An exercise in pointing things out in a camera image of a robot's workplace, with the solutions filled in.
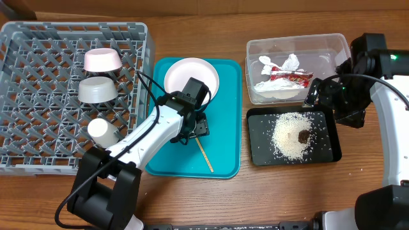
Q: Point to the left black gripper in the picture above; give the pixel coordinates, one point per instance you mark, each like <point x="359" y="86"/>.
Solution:
<point x="202" y="126"/>

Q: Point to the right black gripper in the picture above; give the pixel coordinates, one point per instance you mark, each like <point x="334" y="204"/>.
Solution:
<point x="319" y="92"/>

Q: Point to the large white plate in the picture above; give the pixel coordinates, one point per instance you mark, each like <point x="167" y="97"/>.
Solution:
<point x="179" y="73"/>

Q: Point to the wooden chopstick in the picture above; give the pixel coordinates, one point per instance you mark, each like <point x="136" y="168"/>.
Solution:
<point x="204" y="155"/>

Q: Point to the red snack wrapper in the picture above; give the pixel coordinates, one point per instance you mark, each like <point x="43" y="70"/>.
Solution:
<point x="300" y="78"/>

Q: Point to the brown food scrap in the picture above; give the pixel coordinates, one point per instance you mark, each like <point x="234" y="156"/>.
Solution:
<point x="303" y="136"/>

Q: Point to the white tissue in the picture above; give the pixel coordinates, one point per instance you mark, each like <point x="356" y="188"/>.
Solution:
<point x="281" y="86"/>

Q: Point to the pile of white rice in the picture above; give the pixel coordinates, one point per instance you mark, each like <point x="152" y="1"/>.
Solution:
<point x="287" y="137"/>

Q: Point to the white cup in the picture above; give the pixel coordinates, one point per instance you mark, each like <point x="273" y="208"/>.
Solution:
<point x="102" y="132"/>

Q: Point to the grey bowl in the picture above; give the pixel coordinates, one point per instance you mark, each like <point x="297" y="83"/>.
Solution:
<point x="95" y="90"/>

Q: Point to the small pink-white bowl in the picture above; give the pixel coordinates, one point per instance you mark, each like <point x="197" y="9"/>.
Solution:
<point x="102" y="60"/>

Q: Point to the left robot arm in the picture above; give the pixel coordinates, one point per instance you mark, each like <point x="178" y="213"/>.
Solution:
<point x="104" y="193"/>

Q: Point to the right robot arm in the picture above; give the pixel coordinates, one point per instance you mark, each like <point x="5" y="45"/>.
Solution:
<point x="375" y="75"/>

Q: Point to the clear plastic waste bin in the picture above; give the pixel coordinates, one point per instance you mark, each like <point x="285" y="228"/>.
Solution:
<point x="318" y="54"/>

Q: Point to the teal serving tray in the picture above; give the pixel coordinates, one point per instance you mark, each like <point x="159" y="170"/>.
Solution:
<point x="222" y="146"/>

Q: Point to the black rectangular tray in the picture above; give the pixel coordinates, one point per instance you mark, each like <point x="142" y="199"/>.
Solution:
<point x="322" y="150"/>

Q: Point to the grey plastic dish rack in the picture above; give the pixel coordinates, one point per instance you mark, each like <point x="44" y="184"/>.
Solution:
<point x="43" y="123"/>

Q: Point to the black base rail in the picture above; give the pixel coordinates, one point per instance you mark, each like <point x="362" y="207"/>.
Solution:
<point x="285" y="225"/>

